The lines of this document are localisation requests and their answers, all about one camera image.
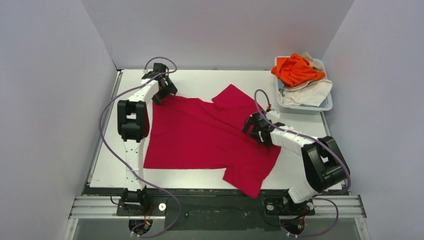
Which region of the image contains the red t-shirt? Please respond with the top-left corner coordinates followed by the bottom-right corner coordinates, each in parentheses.
top-left (143, 85), bottom-right (281, 199)

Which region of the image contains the light blue garment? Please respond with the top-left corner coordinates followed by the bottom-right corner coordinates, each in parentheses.
top-left (277, 79), bottom-right (285, 94)

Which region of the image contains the cream white t-shirt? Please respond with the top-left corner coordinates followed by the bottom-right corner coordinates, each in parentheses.
top-left (279, 51), bottom-right (333, 108)

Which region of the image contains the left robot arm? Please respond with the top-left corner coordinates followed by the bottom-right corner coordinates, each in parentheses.
top-left (116, 62), bottom-right (177, 215)

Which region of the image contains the aluminium rail frame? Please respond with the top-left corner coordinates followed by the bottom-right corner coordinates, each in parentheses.
top-left (63, 196), bottom-right (370, 240)

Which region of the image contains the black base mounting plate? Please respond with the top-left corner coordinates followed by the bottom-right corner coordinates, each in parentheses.
top-left (86, 189), bottom-right (351, 236)

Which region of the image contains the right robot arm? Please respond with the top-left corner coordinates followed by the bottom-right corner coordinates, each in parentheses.
top-left (242, 109), bottom-right (350, 215)

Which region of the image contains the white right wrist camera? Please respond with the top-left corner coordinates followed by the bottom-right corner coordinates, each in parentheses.
top-left (265, 109), bottom-right (281, 123)

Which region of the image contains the orange t-shirt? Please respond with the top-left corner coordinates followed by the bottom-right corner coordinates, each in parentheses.
top-left (271, 53), bottom-right (326, 88)

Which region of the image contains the white plastic laundry basket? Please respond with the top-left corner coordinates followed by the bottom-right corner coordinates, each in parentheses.
top-left (271, 53), bottom-right (333, 115)

